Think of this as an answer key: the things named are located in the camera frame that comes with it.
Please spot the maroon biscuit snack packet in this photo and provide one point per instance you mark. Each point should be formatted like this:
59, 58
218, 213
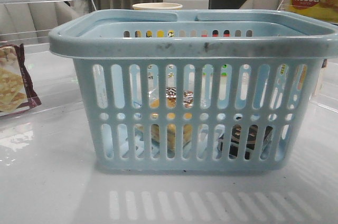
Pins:
17, 93

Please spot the light blue plastic basket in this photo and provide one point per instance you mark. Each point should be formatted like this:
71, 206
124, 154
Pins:
243, 66

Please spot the yellow popcorn paper cup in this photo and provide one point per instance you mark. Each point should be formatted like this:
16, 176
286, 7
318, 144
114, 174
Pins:
162, 6

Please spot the grey armchair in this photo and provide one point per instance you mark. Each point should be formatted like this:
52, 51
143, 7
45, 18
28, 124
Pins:
263, 4

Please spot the clear acrylic display shelf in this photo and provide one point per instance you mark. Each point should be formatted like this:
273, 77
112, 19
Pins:
29, 22

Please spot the bread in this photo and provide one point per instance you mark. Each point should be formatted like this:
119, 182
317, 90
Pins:
171, 129

